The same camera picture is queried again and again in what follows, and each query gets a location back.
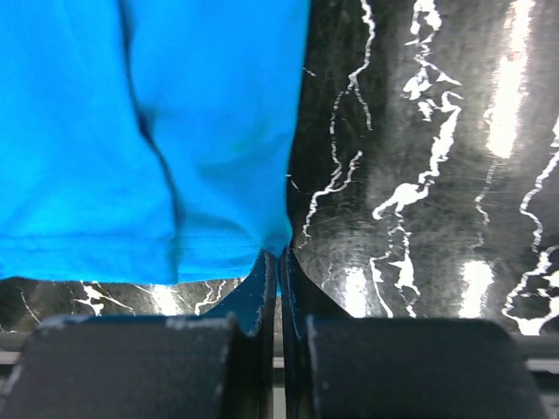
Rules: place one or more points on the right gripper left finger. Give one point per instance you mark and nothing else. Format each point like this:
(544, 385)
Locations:
(215, 365)

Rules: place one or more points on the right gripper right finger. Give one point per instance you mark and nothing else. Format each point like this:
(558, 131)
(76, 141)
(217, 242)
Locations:
(339, 366)

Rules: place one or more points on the blue t-shirt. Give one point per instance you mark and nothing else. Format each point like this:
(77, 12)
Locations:
(146, 142)

